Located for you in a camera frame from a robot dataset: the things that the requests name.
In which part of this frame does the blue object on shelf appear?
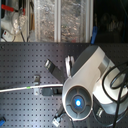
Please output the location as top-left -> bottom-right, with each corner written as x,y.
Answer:
91,26 -> 98,44

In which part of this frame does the blue clip at corner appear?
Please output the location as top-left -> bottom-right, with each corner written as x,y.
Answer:
0,116 -> 6,127

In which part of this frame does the white cable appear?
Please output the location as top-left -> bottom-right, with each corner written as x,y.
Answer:
0,83 -> 64,93

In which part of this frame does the clear plastic storage bin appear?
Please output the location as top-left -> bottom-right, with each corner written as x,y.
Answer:
34,0 -> 93,43

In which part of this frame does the grey cable clip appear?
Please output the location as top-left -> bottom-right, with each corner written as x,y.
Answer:
33,75 -> 40,95

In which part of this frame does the metal connector with wires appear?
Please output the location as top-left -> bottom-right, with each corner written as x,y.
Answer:
52,113 -> 65,127

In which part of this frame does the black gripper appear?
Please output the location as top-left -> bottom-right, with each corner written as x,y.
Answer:
40,59 -> 72,98

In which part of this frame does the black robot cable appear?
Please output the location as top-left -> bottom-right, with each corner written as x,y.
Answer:
101,62 -> 128,128

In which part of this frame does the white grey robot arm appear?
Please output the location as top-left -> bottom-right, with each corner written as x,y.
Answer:
62,46 -> 128,121

